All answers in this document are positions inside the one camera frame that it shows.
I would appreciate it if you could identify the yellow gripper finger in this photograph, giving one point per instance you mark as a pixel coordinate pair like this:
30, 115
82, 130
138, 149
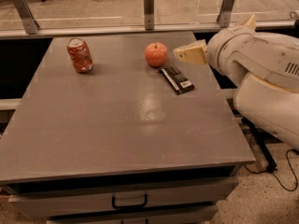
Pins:
250, 22
194, 53

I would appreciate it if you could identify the black rxbar chocolate wrapper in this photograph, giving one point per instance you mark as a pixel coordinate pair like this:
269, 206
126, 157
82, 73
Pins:
179, 83

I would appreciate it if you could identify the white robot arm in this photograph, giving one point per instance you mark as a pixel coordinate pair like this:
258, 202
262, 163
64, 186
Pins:
265, 69

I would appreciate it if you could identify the red apple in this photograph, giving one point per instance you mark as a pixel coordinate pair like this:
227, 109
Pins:
156, 54

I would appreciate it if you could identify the red soda can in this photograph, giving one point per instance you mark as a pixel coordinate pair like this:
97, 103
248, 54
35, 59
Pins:
80, 55

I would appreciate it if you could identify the black table leg strut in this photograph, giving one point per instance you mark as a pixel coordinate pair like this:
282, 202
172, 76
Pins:
272, 166

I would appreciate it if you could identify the lower grey drawer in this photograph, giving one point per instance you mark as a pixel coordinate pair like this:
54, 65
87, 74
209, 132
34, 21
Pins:
176, 215

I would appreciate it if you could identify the grey drawer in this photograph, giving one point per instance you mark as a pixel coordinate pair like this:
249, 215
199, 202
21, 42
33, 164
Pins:
201, 190
176, 215

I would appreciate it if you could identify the upper grey drawer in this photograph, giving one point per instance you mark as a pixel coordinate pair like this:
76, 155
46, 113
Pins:
201, 190

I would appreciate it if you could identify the right metal bracket post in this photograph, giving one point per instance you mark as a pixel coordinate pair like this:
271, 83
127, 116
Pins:
224, 17

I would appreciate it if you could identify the metal bracket post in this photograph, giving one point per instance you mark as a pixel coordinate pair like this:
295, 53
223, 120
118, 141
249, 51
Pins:
148, 14
29, 23
224, 17

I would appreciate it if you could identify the middle metal bracket post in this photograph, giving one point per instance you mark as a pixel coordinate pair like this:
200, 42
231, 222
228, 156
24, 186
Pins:
148, 14

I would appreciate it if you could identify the black drawer handle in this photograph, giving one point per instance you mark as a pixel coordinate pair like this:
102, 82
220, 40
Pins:
129, 201

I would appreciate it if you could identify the left metal bracket post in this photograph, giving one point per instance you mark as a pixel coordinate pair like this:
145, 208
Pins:
29, 23

